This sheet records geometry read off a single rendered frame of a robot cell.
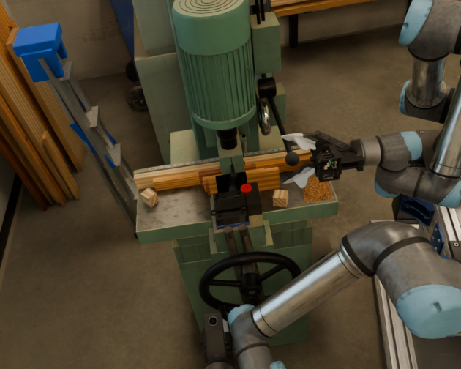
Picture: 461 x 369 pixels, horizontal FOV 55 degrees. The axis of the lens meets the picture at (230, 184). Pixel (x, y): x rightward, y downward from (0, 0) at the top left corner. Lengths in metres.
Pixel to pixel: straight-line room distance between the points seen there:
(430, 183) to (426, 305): 0.49
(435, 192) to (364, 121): 1.89
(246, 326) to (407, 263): 0.39
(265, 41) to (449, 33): 0.48
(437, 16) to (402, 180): 0.40
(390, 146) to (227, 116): 0.42
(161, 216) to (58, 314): 1.17
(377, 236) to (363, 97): 2.47
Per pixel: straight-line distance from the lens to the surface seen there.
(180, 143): 1.72
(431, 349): 1.91
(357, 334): 2.11
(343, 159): 1.13
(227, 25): 1.02
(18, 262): 2.70
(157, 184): 1.39
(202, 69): 1.07
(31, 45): 1.87
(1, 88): 2.43
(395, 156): 1.18
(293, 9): 3.24
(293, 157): 1.05
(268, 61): 1.37
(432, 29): 1.17
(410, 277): 0.83
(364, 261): 0.91
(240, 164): 1.30
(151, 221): 1.34
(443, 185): 1.23
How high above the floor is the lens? 1.89
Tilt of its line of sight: 45 degrees down
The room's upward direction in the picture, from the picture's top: 8 degrees counter-clockwise
